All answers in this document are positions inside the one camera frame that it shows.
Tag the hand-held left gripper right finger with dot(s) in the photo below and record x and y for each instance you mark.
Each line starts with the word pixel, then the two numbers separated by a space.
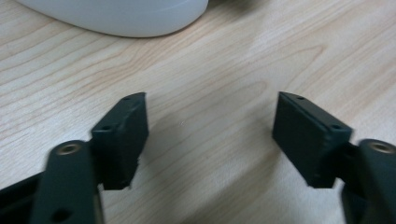
pixel 306 140

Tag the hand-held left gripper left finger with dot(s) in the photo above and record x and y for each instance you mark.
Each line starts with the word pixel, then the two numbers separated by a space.
pixel 120 140

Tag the white and blue trash can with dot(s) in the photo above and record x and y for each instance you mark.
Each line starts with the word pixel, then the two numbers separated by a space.
pixel 124 15

